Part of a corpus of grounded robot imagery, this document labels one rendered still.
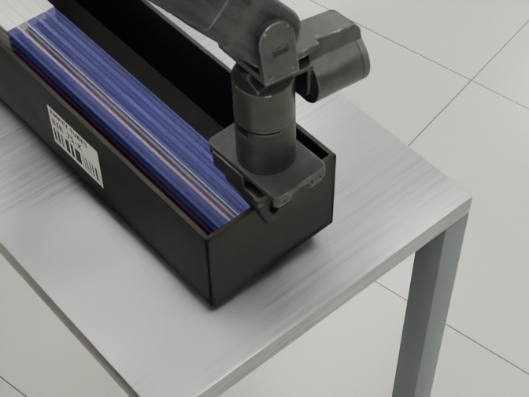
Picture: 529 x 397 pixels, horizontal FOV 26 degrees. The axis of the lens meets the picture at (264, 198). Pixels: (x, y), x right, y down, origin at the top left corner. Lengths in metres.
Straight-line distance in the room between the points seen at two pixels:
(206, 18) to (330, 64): 0.15
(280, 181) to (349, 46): 0.14
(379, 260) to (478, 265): 1.04
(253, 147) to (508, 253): 1.33
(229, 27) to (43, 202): 0.47
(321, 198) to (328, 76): 0.22
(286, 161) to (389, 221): 0.26
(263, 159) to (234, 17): 0.17
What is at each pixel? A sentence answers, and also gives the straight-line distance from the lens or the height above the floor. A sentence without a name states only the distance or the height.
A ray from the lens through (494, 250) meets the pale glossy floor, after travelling 2.33.
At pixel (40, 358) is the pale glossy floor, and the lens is 2.18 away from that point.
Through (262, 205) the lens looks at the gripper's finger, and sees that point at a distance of 1.09.
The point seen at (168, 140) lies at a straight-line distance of 1.29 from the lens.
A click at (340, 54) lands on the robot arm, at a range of 1.04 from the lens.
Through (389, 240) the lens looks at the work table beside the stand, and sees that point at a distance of 1.29.
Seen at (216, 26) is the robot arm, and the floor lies 1.19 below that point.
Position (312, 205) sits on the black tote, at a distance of 1.21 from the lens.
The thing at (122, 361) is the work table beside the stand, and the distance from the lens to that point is 1.19.
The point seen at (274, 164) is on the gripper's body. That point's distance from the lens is 1.06.
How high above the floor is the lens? 1.80
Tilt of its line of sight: 50 degrees down
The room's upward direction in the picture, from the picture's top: straight up
